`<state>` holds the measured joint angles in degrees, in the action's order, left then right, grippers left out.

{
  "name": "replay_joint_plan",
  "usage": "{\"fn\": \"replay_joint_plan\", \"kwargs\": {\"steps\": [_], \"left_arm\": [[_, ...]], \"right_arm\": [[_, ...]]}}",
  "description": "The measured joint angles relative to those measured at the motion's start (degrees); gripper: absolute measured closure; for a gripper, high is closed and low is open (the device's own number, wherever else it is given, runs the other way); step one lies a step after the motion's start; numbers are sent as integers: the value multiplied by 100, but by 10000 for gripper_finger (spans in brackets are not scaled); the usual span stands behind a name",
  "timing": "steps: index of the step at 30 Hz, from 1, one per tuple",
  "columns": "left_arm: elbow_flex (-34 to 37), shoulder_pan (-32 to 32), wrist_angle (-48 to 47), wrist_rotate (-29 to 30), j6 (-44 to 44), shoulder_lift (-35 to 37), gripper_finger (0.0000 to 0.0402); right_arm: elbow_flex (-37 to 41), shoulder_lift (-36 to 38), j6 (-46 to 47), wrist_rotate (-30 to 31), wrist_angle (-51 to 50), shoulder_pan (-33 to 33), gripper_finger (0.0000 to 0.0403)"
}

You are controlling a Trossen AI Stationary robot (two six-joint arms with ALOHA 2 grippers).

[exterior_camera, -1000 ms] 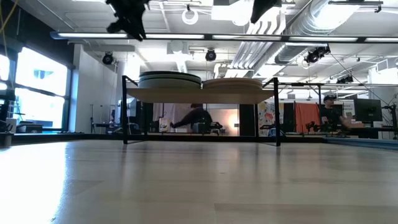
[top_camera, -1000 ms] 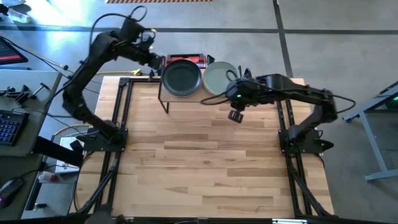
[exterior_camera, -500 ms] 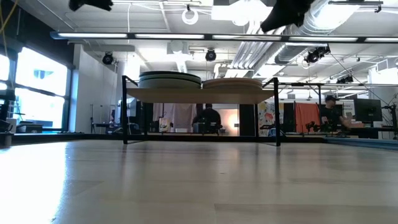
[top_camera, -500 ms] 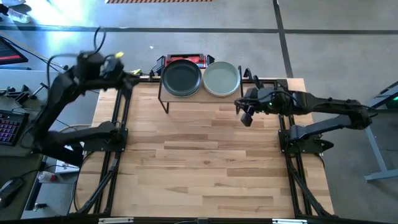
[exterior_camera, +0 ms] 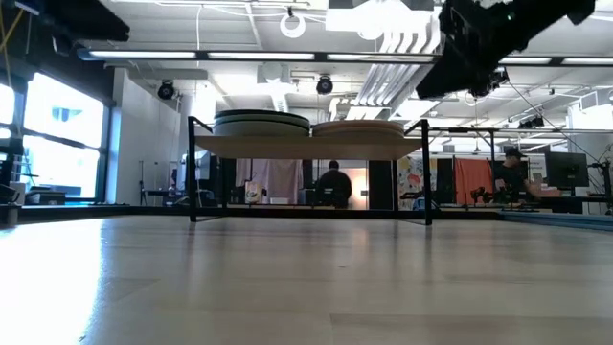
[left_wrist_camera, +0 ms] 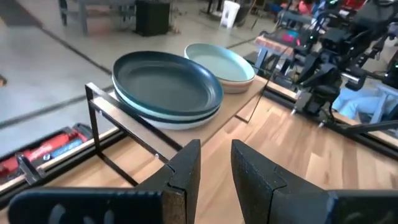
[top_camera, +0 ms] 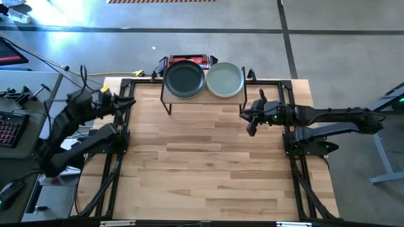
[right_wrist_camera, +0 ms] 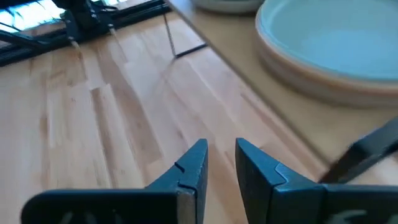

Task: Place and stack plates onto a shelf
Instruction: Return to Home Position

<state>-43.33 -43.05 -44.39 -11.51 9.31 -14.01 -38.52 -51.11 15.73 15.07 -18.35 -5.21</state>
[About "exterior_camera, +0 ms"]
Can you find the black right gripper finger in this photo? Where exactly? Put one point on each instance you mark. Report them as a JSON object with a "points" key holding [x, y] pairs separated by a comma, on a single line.
{"points": [[469, 81], [443, 79]]}

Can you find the peach plate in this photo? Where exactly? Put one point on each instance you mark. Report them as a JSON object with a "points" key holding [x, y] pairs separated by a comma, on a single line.
{"points": [[359, 123]]}

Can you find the black plate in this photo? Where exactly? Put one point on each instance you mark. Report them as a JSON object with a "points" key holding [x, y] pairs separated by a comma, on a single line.
{"points": [[261, 121]]}

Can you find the white plate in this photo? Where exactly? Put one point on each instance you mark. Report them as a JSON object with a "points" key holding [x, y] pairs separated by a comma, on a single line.
{"points": [[261, 130]]}

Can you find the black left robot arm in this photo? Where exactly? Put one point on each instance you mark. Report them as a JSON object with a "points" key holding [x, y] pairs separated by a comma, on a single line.
{"points": [[91, 21]]}

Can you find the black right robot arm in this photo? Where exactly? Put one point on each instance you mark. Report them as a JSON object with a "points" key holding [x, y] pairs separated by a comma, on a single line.
{"points": [[551, 19]]}

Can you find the wooden shelf with black legs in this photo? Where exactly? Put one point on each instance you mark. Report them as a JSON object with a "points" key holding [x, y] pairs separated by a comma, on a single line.
{"points": [[306, 147]]}

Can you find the white ceiling ducts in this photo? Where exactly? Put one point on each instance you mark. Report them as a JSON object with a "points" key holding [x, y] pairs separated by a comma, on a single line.
{"points": [[388, 81]]}

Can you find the orange hanging cloth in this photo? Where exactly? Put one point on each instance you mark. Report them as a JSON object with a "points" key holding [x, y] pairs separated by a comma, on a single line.
{"points": [[471, 179]]}

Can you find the person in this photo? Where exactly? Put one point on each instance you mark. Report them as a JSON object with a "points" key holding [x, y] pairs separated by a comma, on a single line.
{"points": [[333, 187], [512, 177]]}

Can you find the long ceiling light strip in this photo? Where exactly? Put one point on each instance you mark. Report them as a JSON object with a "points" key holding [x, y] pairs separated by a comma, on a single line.
{"points": [[574, 61], [258, 55]]}

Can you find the colourful poster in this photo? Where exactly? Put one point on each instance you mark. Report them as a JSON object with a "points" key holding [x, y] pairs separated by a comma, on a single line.
{"points": [[411, 182]]}

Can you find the round black ceiling speaker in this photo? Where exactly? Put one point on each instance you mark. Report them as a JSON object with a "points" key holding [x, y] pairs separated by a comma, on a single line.
{"points": [[166, 90], [324, 85]]}

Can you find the black computer monitor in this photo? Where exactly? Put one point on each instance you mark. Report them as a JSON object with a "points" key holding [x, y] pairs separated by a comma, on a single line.
{"points": [[567, 170]]}

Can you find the blue mat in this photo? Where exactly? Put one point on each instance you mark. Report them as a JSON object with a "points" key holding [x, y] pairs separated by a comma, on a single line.
{"points": [[565, 221]]}

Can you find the white hanging cloth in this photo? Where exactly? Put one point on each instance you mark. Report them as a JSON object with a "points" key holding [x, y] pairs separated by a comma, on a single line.
{"points": [[280, 177]]}

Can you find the large bright window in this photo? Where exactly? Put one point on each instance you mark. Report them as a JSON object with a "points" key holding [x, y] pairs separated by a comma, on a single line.
{"points": [[62, 134]]}

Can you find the black aluminium table frame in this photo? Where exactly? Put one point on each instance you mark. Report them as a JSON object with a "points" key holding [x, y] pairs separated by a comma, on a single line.
{"points": [[96, 211]]}

